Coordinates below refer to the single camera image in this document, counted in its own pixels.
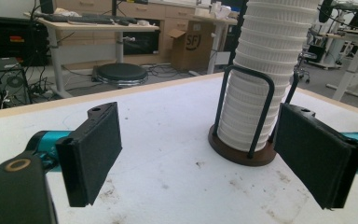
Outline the stack of white paper cups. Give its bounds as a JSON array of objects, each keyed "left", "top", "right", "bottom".
[{"left": 216, "top": 0, "right": 321, "bottom": 153}]

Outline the black round stool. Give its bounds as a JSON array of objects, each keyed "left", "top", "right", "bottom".
[{"left": 92, "top": 63, "right": 149, "bottom": 88}]

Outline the black wire cup holder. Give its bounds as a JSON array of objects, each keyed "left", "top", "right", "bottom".
[{"left": 208, "top": 64, "right": 301, "bottom": 167}]

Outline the black keyboard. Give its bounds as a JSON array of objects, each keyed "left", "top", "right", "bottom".
[{"left": 43, "top": 13, "right": 116, "bottom": 25}]

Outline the black equipment case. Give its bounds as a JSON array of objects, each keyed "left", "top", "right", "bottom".
[{"left": 0, "top": 17, "right": 49, "bottom": 66}]

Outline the chrome swivel stool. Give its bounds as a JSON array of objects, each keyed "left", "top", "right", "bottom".
[{"left": 295, "top": 50, "right": 320, "bottom": 83}]

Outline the black computer tower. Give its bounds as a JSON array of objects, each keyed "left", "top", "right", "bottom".
[{"left": 0, "top": 57, "right": 34, "bottom": 108}]

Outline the narrow desk with white leg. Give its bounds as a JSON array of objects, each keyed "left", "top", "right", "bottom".
[{"left": 195, "top": 15, "right": 239, "bottom": 75}]

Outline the white standing desk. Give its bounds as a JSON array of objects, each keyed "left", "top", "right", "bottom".
[{"left": 307, "top": 29, "right": 358, "bottom": 102}]

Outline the wooden drawer cabinet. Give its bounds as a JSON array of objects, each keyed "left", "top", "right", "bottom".
[{"left": 54, "top": 0, "right": 197, "bottom": 64}]

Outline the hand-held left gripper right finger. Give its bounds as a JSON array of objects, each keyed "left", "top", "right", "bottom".
[{"left": 273, "top": 102, "right": 358, "bottom": 210}]

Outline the brown cardboard box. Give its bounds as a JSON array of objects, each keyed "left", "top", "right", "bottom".
[{"left": 167, "top": 20, "right": 217, "bottom": 72}]

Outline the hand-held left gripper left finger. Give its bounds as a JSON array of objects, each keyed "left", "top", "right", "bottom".
[{"left": 55, "top": 101, "right": 123, "bottom": 208}]

